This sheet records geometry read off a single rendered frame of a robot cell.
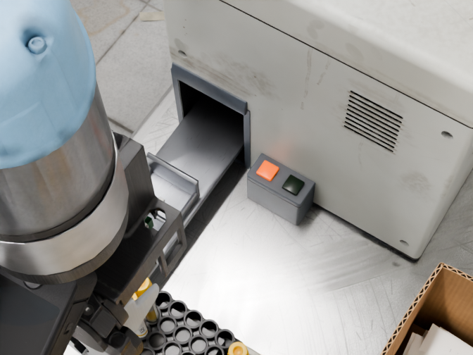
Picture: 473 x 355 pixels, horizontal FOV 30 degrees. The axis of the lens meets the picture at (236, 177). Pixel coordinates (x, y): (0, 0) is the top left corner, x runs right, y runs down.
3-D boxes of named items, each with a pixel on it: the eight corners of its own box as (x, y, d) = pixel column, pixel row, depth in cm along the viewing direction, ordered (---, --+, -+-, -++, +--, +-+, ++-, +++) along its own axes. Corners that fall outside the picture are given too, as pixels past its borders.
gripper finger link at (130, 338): (153, 364, 55) (134, 320, 47) (139, 384, 54) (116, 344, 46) (92, 325, 56) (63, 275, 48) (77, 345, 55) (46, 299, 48)
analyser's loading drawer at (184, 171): (206, 100, 90) (203, 72, 86) (260, 130, 89) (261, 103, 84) (84, 258, 83) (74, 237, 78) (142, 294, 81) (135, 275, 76)
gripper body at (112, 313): (192, 253, 53) (177, 162, 43) (108, 373, 50) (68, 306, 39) (91, 193, 55) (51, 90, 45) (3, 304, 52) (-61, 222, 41)
